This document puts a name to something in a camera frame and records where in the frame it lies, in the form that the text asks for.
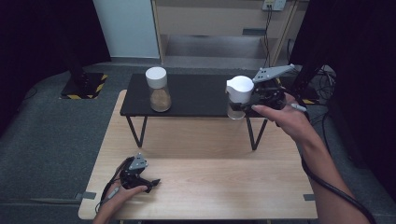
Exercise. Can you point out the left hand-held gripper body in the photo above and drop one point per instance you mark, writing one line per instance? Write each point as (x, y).
(134, 172)

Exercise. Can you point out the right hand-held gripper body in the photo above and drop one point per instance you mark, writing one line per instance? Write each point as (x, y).
(269, 93)

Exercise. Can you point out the glass jar with spouted lid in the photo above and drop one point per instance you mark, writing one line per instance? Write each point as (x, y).
(239, 87)

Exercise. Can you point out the black raised shelf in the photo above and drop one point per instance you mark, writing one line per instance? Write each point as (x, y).
(193, 96)

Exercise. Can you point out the glass jar of brown powder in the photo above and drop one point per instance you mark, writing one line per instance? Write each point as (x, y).
(160, 99)

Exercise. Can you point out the person's left hand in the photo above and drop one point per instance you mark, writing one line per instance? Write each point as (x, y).
(120, 199)

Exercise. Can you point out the person's right hand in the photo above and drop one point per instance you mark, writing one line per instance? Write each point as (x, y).
(285, 119)

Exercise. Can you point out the black stand with striped base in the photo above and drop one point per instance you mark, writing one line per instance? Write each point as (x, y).
(303, 84)
(82, 87)

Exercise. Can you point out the grey tape piece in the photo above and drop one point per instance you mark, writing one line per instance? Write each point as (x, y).
(309, 197)
(87, 195)

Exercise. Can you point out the white power outlet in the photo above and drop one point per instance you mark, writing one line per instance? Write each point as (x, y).
(274, 4)

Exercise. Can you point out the wooden cabinet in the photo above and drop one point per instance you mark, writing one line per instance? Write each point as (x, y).
(211, 21)

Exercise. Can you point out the black curtain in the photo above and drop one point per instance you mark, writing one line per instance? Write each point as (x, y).
(37, 40)
(358, 46)

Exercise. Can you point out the white panel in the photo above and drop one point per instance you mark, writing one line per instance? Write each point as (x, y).
(127, 28)

